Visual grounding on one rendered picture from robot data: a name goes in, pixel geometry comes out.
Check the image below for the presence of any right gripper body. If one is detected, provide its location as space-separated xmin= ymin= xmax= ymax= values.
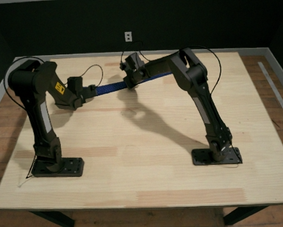
xmin=120 ymin=63 xmax=142 ymax=90

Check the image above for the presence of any dark blue necktie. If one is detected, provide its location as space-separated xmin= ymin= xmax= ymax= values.
xmin=96 ymin=72 xmax=172 ymax=96

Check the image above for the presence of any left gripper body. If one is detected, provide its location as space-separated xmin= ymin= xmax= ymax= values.
xmin=80 ymin=85 xmax=96 ymax=104

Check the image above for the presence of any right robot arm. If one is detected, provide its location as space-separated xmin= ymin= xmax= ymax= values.
xmin=124 ymin=47 xmax=243 ymax=165

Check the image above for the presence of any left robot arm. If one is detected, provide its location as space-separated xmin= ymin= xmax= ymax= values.
xmin=8 ymin=60 xmax=83 ymax=175

